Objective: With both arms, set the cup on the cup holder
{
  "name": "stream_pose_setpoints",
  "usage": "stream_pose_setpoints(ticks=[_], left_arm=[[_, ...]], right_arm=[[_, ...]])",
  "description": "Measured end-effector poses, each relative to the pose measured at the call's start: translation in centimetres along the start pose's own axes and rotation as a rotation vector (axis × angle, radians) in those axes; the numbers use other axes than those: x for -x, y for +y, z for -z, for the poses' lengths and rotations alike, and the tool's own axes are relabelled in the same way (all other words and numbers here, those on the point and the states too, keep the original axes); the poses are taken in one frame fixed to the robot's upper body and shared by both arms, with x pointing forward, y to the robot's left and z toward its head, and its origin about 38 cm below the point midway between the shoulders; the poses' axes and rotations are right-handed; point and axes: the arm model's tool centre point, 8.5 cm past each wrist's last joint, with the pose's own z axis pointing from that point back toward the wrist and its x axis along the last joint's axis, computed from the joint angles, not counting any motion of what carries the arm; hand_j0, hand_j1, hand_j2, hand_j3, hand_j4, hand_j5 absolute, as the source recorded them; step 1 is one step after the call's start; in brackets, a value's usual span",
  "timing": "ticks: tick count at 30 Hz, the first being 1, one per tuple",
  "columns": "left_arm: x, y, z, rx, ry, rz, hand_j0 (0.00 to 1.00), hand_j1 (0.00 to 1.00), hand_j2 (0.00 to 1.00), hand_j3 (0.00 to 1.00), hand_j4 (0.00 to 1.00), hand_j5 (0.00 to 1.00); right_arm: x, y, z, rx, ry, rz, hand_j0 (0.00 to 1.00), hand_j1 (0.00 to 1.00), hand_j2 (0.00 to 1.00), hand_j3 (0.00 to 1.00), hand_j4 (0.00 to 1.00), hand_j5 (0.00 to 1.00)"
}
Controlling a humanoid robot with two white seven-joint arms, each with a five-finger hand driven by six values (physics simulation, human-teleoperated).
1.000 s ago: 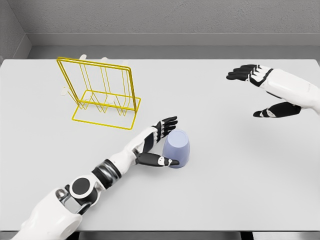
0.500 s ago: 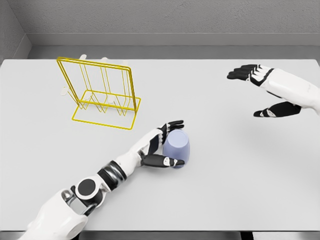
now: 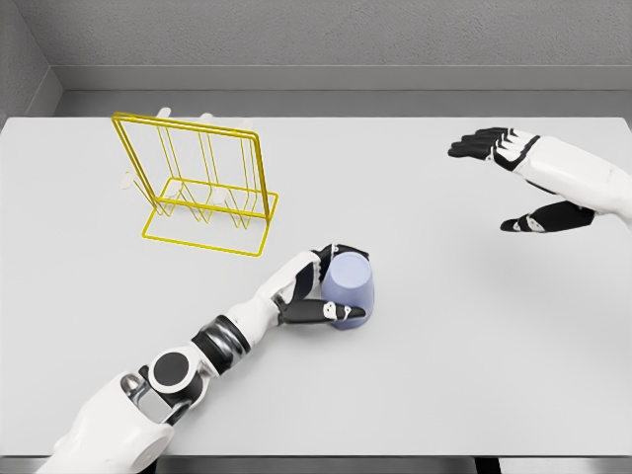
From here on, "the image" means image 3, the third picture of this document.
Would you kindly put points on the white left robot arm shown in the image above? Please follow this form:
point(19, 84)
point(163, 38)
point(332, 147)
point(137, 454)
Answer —
point(163, 375)

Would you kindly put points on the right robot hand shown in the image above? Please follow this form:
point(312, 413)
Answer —
point(548, 165)

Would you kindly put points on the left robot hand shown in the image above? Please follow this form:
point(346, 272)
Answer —
point(286, 286)

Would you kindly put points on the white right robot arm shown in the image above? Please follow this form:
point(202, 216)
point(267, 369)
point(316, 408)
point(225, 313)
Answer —
point(623, 190)

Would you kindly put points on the lavender cup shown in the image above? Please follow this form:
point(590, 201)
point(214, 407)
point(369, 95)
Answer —
point(348, 289)

